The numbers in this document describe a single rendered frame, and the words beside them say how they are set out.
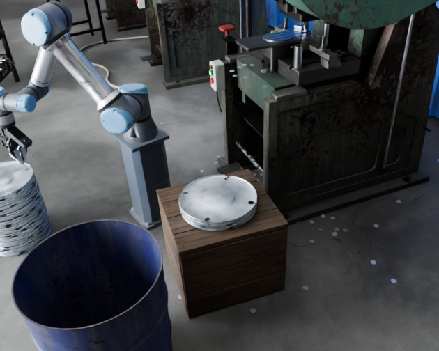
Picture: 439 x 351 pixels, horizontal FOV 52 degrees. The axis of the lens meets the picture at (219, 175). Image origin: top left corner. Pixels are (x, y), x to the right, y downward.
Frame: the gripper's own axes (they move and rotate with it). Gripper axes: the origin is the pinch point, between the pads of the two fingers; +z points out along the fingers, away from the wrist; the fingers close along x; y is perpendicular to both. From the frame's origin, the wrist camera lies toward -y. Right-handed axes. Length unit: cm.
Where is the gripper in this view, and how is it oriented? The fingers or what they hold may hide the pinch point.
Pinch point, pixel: (23, 161)
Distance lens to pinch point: 222.6
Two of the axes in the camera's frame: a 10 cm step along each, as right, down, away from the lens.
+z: 0.5, 8.2, 5.7
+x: -4.8, 5.2, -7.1
